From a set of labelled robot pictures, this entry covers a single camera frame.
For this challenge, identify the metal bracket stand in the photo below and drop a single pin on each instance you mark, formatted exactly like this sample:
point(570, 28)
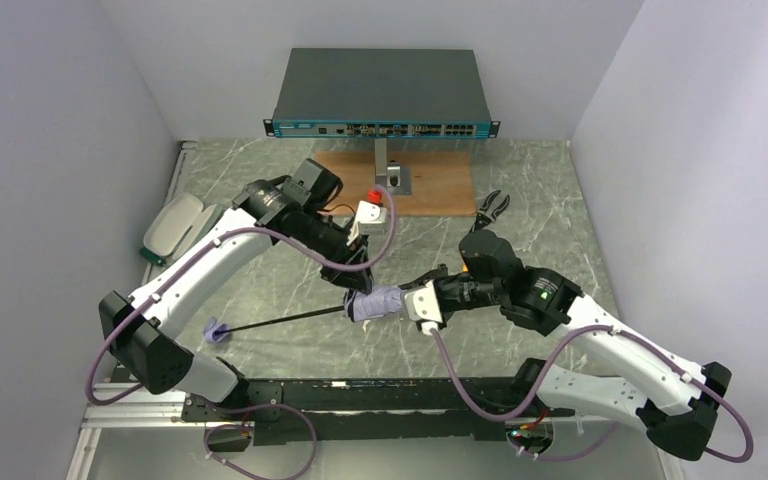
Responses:
point(390, 174)

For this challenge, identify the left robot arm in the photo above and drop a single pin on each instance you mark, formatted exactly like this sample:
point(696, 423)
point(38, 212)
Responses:
point(141, 328)

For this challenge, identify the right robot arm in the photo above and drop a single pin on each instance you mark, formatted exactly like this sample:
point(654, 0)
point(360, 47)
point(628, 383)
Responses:
point(600, 366)

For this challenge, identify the black handled pliers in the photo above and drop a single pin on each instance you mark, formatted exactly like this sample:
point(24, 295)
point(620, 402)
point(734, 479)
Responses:
point(493, 205)

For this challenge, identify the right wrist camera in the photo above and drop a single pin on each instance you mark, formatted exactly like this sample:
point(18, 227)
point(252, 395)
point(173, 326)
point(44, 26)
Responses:
point(421, 306)

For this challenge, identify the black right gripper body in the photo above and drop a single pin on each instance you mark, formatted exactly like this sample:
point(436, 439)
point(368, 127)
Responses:
point(428, 278)

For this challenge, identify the green handled screwdriver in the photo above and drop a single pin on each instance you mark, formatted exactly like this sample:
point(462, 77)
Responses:
point(152, 257)

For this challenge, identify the wooden board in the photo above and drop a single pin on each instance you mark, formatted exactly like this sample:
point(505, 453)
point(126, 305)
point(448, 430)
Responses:
point(441, 181)

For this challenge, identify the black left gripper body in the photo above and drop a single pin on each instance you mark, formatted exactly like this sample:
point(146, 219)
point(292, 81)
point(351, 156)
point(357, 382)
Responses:
point(355, 266)

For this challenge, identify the network switch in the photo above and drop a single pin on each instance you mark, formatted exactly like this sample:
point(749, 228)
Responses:
point(382, 93)

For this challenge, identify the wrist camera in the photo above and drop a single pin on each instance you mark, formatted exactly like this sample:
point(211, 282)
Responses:
point(421, 306)
point(371, 217)

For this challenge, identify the purple folding umbrella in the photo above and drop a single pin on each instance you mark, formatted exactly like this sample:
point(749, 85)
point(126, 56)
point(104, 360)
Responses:
point(356, 306)

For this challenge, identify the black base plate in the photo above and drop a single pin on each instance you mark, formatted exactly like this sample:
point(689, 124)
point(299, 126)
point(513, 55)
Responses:
point(291, 410)

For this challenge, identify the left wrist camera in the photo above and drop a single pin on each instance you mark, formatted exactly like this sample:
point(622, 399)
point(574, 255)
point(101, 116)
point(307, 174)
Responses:
point(371, 217)

